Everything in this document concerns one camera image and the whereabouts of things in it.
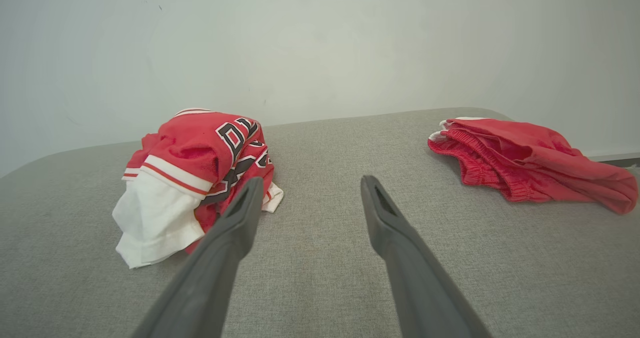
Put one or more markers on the grey fabric cloth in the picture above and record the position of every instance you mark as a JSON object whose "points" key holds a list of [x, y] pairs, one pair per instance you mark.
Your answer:
{"points": [[320, 288]]}

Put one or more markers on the red jersey with white sleeves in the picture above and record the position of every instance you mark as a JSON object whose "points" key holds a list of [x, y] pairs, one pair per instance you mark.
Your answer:
{"points": [[190, 153]]}

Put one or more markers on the white wall baseboard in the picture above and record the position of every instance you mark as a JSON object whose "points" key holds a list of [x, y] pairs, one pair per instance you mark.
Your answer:
{"points": [[615, 157]]}

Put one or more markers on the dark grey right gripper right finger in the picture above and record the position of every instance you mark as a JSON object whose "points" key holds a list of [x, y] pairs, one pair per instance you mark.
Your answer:
{"points": [[415, 278]]}

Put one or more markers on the red shorts with white stripe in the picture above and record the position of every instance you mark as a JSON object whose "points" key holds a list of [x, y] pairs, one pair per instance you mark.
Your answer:
{"points": [[530, 163]]}

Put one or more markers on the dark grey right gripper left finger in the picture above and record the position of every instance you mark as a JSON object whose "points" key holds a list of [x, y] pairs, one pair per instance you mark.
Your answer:
{"points": [[210, 268]]}

